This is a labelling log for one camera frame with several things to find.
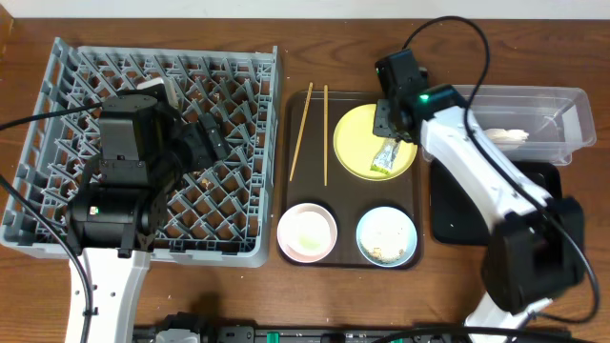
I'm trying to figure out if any green snack wrapper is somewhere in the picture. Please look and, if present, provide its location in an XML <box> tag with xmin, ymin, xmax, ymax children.
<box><xmin>370</xmin><ymin>138</ymin><xmax>400</xmax><ymax>174</ymax></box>

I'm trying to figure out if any wooden chopstick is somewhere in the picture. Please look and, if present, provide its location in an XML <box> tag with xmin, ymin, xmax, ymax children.
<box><xmin>289</xmin><ymin>82</ymin><xmax>314</xmax><ymax>182</ymax></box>

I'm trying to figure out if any white napkin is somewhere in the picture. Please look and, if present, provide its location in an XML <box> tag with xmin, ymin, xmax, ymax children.
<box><xmin>484</xmin><ymin>129</ymin><xmax>529</xmax><ymax>149</ymax></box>

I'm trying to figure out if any light blue bowl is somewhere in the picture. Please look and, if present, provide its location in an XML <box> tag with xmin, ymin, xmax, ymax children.
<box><xmin>356</xmin><ymin>207</ymin><xmax>418</xmax><ymax>269</ymax></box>

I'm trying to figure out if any pink bowl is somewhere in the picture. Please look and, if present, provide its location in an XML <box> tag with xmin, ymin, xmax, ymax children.
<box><xmin>276</xmin><ymin>203</ymin><xmax>338</xmax><ymax>264</ymax></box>

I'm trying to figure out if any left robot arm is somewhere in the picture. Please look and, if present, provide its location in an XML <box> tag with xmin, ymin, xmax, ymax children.
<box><xmin>66</xmin><ymin>91</ymin><xmax>230</xmax><ymax>342</ymax></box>

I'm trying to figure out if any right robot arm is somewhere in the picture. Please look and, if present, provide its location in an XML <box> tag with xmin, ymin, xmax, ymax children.
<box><xmin>375</xmin><ymin>50</ymin><xmax>587</xmax><ymax>342</ymax></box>

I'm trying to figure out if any black waste tray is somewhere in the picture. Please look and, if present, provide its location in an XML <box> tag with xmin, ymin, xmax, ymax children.
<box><xmin>430</xmin><ymin>160</ymin><xmax>562</xmax><ymax>246</ymax></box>

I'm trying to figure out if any yellow plate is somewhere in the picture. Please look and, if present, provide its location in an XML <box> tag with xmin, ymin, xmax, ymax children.
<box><xmin>333</xmin><ymin>104</ymin><xmax>417</xmax><ymax>181</ymax></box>

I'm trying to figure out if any grey plastic dish rack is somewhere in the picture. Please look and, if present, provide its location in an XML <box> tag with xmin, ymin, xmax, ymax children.
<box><xmin>12</xmin><ymin>39</ymin><xmax>281</xmax><ymax>268</ymax></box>

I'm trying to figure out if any dark brown serving tray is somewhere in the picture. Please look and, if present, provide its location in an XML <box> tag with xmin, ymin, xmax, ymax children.
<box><xmin>281</xmin><ymin>91</ymin><xmax>423</xmax><ymax>271</ymax></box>

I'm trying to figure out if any clear plastic bin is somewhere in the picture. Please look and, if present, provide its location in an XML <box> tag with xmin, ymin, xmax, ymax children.
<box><xmin>472</xmin><ymin>85</ymin><xmax>597</xmax><ymax>166</ymax></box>

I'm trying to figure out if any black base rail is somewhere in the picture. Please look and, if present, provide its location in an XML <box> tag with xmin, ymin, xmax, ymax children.
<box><xmin>132</xmin><ymin>312</ymin><xmax>573</xmax><ymax>343</ymax></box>

